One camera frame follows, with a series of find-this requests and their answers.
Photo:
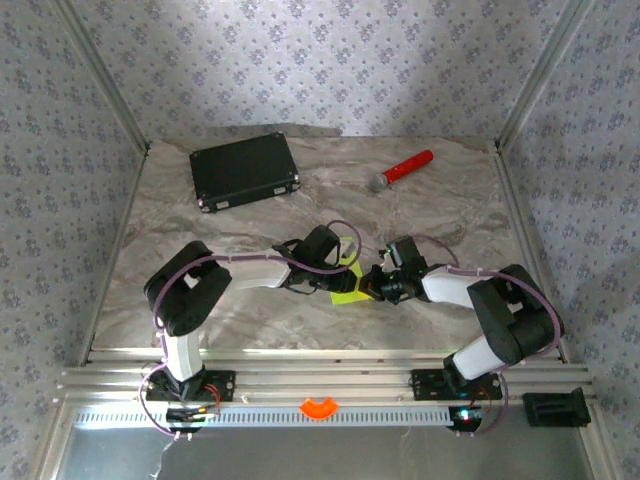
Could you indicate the yellow-green paper sheet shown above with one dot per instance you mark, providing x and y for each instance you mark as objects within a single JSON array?
[{"x": 345, "y": 298}]

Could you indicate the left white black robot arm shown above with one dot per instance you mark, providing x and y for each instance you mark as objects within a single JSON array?
[{"x": 185, "y": 295}]

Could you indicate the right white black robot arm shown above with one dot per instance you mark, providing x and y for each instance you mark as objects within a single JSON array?
[{"x": 510, "y": 320}]

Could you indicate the grey sheet metal panel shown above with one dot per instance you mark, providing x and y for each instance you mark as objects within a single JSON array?
[{"x": 325, "y": 455}]

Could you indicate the red toy microphone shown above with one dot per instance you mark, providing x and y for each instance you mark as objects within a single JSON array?
[{"x": 407, "y": 165}]

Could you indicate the black hard case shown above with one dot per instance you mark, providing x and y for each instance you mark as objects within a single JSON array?
[{"x": 240, "y": 170}]

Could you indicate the orange semicircle plastic piece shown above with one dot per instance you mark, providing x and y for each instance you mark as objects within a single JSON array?
[{"x": 318, "y": 410}]

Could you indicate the controller board with LED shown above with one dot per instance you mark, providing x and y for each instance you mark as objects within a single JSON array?
[{"x": 465, "y": 416}]

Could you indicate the black controller board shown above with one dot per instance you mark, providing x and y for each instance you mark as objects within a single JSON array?
[{"x": 190, "y": 415}]

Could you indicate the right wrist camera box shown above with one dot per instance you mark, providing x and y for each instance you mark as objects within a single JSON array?
[{"x": 384, "y": 256}]

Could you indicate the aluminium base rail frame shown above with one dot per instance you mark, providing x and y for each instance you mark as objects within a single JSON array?
[{"x": 320, "y": 380}]

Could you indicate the aluminium side rail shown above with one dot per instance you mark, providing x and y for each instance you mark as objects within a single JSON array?
[
  {"x": 131, "y": 200},
  {"x": 517, "y": 200}
]

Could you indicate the black plastic bracket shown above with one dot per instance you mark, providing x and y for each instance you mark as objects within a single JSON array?
[{"x": 555, "y": 407}]

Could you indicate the aluminium corner post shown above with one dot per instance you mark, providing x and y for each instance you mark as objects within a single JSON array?
[
  {"x": 541, "y": 75},
  {"x": 104, "y": 75}
]

